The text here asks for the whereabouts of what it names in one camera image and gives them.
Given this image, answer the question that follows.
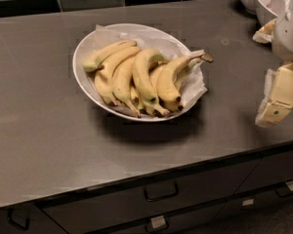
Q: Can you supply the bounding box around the right drawer handle with label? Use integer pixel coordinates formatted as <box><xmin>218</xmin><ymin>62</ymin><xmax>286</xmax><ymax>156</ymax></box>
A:
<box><xmin>275</xmin><ymin>180</ymin><xmax>293</xmax><ymax>198</ymax></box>

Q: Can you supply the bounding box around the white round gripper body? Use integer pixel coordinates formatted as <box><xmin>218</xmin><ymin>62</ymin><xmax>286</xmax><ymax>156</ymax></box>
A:
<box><xmin>272</xmin><ymin>0</ymin><xmax>293</xmax><ymax>61</ymax></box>

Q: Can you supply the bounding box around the right front yellow banana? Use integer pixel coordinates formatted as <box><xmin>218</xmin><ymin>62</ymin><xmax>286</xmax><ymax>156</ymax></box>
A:
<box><xmin>156</xmin><ymin>53</ymin><xmax>203</xmax><ymax>102</ymax></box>

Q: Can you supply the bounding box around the white paper liner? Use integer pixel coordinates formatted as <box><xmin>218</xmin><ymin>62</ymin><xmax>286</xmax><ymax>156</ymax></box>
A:
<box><xmin>93</xmin><ymin>23</ymin><xmax>205</xmax><ymax>111</ymax></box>

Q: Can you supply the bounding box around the central curved yellow banana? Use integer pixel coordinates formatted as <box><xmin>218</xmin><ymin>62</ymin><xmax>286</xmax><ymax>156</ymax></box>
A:
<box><xmin>133</xmin><ymin>49</ymin><xmax>169</xmax><ymax>117</ymax></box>

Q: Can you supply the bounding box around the banana behind central one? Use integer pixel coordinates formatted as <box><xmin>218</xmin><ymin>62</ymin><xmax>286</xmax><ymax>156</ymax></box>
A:
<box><xmin>143</xmin><ymin>63</ymin><xmax>169</xmax><ymax>117</ymax></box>

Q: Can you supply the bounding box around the black drawer handle left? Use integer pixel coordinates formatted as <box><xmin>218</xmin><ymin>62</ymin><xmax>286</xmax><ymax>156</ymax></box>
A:
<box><xmin>7</xmin><ymin>209</ymin><xmax>30</xmax><ymax>231</ymax></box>

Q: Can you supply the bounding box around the large white bowl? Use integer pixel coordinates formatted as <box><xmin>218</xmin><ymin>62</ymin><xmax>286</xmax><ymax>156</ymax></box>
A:
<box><xmin>71</xmin><ymin>22</ymin><xmax>207</xmax><ymax>123</ymax></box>

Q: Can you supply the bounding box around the leftmost green-tipped banana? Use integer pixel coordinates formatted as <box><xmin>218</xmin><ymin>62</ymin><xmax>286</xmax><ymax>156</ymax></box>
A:
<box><xmin>83</xmin><ymin>40</ymin><xmax>137</xmax><ymax>72</ymax></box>

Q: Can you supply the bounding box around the white label on drawer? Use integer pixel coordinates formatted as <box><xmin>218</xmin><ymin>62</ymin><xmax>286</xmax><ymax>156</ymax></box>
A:
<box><xmin>242</xmin><ymin>199</ymin><xmax>254</xmax><ymax>207</ymax></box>

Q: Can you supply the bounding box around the black drawer handle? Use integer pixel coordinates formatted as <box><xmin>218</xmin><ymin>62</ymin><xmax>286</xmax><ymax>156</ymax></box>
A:
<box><xmin>144</xmin><ymin>181</ymin><xmax>179</xmax><ymax>202</ymax></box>
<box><xmin>7</xmin><ymin>209</ymin><xmax>30</xmax><ymax>231</ymax></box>

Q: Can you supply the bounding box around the lower drawer handle with label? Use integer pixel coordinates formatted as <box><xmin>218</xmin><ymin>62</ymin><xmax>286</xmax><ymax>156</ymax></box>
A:
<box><xmin>145</xmin><ymin>215</ymin><xmax>169</xmax><ymax>234</ymax></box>

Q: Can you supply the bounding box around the black drawer handle centre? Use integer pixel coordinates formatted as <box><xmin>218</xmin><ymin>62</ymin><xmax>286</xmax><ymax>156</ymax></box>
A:
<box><xmin>144</xmin><ymin>181</ymin><xmax>179</xmax><ymax>202</ymax></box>

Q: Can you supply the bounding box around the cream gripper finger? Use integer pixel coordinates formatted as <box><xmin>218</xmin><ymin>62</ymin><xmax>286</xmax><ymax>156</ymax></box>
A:
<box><xmin>252</xmin><ymin>19</ymin><xmax>276</xmax><ymax>44</ymax></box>
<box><xmin>255</xmin><ymin>62</ymin><xmax>293</xmax><ymax>128</ymax></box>

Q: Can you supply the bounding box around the rear right banana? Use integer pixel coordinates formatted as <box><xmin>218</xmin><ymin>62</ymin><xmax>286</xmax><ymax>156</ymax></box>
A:
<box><xmin>161</xmin><ymin>53</ymin><xmax>213</xmax><ymax>112</ymax></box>

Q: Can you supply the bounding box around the small hidden banana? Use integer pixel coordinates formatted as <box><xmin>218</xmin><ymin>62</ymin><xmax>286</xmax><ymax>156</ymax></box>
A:
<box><xmin>130</xmin><ymin>86</ymin><xmax>145</xmax><ymax>111</ymax></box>

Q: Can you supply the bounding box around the drawer handle with label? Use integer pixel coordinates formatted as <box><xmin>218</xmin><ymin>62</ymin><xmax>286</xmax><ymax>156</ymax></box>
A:
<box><xmin>145</xmin><ymin>215</ymin><xmax>169</xmax><ymax>234</ymax></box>
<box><xmin>275</xmin><ymin>180</ymin><xmax>293</xmax><ymax>198</ymax></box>

